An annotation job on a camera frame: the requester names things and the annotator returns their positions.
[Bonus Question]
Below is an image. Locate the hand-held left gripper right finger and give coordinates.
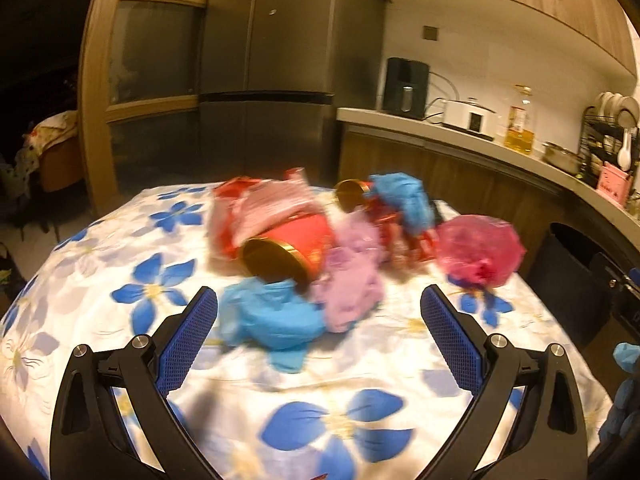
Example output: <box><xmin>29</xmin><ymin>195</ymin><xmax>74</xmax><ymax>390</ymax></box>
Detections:
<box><xmin>415</xmin><ymin>284</ymin><xmax>596</xmax><ymax>480</ymax></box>

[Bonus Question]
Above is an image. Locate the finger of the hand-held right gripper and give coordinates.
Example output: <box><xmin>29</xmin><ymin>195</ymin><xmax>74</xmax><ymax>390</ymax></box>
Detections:
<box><xmin>590</xmin><ymin>252</ymin><xmax>640</xmax><ymax>311</ymax></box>

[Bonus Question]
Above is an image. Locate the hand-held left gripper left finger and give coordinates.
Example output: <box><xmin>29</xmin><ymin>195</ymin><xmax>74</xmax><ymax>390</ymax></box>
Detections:
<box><xmin>50</xmin><ymin>286</ymin><xmax>219</xmax><ymax>480</ymax></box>

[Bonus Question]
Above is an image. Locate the black trash bin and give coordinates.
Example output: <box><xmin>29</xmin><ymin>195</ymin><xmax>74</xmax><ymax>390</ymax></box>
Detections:
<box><xmin>527</xmin><ymin>221</ymin><xmax>621</xmax><ymax>348</ymax></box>

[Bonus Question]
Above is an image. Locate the blue plastic bag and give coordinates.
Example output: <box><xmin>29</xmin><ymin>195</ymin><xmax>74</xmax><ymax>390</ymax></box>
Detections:
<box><xmin>219</xmin><ymin>280</ymin><xmax>328</xmax><ymax>373</ymax></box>
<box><xmin>369</xmin><ymin>172</ymin><xmax>436</xmax><ymax>233</ymax></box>

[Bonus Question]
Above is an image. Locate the red and white plastic bag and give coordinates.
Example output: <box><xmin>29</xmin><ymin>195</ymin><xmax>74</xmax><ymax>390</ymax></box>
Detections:
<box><xmin>207</xmin><ymin>167</ymin><xmax>326</xmax><ymax>261</ymax></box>

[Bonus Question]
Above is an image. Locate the person's right hand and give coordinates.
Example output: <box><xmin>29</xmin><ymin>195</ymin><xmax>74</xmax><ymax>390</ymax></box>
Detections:
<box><xmin>599</xmin><ymin>342</ymin><xmax>640</xmax><ymax>453</ymax></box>

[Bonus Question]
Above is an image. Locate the magenta plastic bag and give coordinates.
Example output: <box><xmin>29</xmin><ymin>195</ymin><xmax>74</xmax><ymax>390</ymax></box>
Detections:
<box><xmin>435</xmin><ymin>214</ymin><xmax>527</xmax><ymax>288</ymax></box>

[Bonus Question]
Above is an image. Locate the pink box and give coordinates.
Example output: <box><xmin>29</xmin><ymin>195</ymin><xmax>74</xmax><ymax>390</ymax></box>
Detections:
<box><xmin>597</xmin><ymin>161</ymin><xmax>631</xmax><ymax>206</ymax></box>

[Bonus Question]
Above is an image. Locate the crumpled red shiny wrapper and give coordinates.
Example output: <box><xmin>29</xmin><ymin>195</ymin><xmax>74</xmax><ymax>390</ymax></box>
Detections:
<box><xmin>375</xmin><ymin>210</ymin><xmax>438</xmax><ymax>266</ymax></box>

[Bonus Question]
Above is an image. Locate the light purple plastic bag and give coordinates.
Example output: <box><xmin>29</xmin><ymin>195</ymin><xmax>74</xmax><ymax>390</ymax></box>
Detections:
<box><xmin>310</xmin><ymin>212</ymin><xmax>388</xmax><ymax>333</ymax></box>

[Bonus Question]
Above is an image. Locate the blue floral tablecloth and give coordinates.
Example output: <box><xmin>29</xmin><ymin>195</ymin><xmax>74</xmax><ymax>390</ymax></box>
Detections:
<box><xmin>0</xmin><ymin>182</ymin><xmax>616</xmax><ymax>480</ymax></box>

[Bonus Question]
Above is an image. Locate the steel pot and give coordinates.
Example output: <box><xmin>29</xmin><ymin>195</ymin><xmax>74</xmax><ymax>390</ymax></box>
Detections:
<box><xmin>542</xmin><ymin>141</ymin><xmax>586</xmax><ymax>176</ymax></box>

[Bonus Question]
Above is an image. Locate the black dish rack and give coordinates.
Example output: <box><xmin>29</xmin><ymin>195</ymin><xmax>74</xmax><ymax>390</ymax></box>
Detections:
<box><xmin>580</xmin><ymin>91</ymin><xmax>640</xmax><ymax>196</ymax></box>

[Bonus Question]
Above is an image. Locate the large red gold-rimmed can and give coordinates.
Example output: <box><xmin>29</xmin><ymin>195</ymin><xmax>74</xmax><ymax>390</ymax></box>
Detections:
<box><xmin>241</xmin><ymin>212</ymin><xmax>336</xmax><ymax>286</ymax></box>

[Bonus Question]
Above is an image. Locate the kitchen counter with wooden cabinets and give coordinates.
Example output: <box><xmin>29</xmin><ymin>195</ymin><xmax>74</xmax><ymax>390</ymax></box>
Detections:
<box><xmin>336</xmin><ymin>107</ymin><xmax>640</xmax><ymax>281</ymax></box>

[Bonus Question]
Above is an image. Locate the cooking oil bottle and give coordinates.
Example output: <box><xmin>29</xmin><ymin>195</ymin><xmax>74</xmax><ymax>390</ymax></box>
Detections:
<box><xmin>504</xmin><ymin>85</ymin><xmax>537</xmax><ymax>155</ymax></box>

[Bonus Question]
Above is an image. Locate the small red gold-rimmed can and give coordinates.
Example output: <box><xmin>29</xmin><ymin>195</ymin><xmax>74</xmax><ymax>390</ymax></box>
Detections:
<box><xmin>334</xmin><ymin>178</ymin><xmax>396</xmax><ymax>221</ymax></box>

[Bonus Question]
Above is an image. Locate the white electric cooker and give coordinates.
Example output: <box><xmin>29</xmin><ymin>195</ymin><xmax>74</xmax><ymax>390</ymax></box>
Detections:
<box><xmin>442</xmin><ymin>96</ymin><xmax>498</xmax><ymax>136</ymax></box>

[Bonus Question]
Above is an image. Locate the chair with draped cloth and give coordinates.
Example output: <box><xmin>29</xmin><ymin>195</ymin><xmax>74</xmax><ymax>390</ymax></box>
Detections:
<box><xmin>15</xmin><ymin>110</ymin><xmax>81</xmax><ymax>196</ymax></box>

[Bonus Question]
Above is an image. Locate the black air fryer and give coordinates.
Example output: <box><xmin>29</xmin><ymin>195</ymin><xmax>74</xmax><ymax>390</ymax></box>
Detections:
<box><xmin>382</xmin><ymin>57</ymin><xmax>431</xmax><ymax>121</ymax></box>

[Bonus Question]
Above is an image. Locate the wooden cabinet with glass doors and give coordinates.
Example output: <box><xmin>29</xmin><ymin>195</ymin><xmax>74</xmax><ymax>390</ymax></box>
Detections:
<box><xmin>77</xmin><ymin>0</ymin><xmax>211</xmax><ymax>201</ymax></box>

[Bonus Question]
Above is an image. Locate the grey steel refrigerator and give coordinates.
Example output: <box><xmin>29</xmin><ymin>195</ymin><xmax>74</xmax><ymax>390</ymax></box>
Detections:
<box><xmin>197</xmin><ymin>0</ymin><xmax>386</xmax><ymax>186</ymax></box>

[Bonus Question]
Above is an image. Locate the grey power cable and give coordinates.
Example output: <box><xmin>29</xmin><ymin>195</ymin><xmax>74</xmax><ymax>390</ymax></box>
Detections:
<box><xmin>425</xmin><ymin>72</ymin><xmax>461</xmax><ymax>121</ymax></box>

